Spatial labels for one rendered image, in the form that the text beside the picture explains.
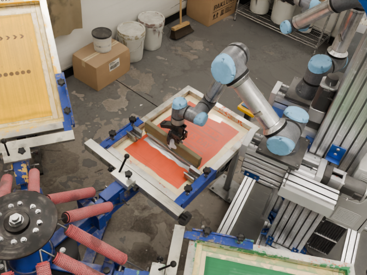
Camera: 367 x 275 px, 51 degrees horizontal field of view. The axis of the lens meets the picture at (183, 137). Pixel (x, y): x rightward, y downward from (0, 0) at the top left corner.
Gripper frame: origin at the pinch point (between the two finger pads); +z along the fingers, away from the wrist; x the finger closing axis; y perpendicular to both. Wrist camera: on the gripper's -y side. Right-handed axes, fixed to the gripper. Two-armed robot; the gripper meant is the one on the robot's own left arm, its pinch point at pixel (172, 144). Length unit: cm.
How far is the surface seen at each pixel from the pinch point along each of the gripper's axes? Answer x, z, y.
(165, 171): -13.7, 5.5, 7.2
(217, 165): 7.3, 2.0, 27.5
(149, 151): -9.0, 5.4, -8.9
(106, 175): 8, 101, -71
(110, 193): -48.7, -3.2, 1.3
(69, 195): -67, -16, -5
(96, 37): 95, 51, -176
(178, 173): -9.6, 5.5, 13.7
